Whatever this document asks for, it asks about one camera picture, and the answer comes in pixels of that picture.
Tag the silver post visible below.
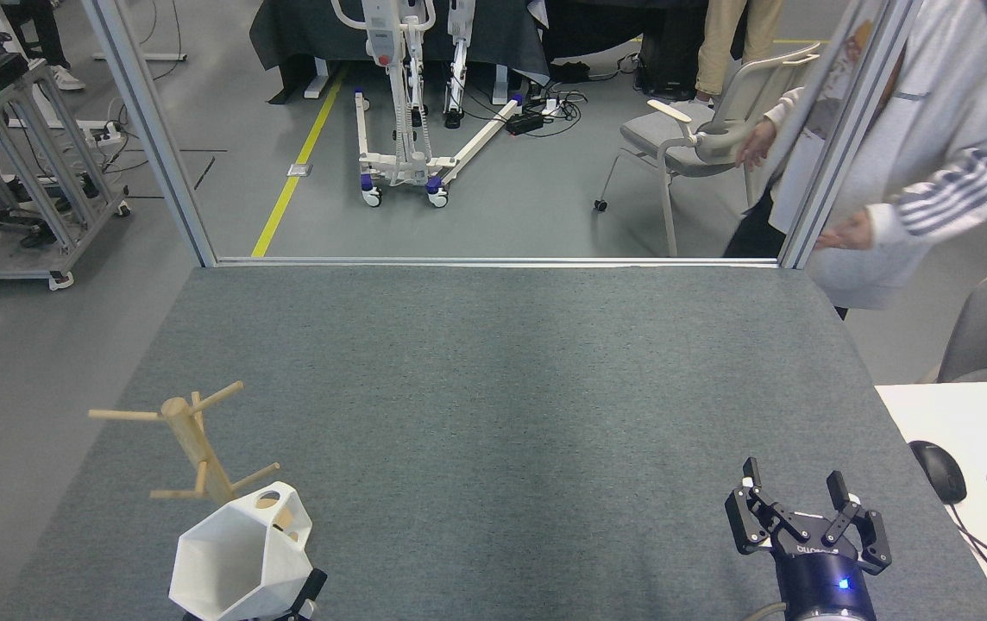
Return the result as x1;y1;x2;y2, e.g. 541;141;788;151
778;0;924;270
82;0;218;268

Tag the black computer mouse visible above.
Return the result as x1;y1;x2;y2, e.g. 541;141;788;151
908;440;968;505

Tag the white faceted cup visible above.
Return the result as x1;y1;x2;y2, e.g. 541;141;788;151
168;481;314;621

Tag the person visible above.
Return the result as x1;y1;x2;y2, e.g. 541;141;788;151
722;0;987;320
6;0;87;91
696;0;784;102

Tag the grey mesh-back chair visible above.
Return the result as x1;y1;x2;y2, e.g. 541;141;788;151
594;41;822;258

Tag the wooden cup rack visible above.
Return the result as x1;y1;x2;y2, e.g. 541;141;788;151
88;380;298;543

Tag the dark table cloth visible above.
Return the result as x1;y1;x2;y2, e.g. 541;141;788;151
250;0;550;85

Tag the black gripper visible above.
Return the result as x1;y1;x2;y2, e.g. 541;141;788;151
725;458;894;621

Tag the white stand column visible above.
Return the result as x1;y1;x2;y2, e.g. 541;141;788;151
437;0;468;129

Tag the white desk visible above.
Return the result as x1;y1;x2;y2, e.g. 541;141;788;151
875;380;987;621

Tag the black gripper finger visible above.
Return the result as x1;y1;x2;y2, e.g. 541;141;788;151
285;568;329;621

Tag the black box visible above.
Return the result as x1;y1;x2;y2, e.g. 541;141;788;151
638;30;710;96

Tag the white wheeled stand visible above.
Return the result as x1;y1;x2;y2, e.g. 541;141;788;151
330;0;529;208

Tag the person's hand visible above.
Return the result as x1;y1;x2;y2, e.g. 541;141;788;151
814;210;876;252
735;118;777;170

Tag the aluminium frame cart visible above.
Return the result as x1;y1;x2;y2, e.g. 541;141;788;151
0;56;132;290

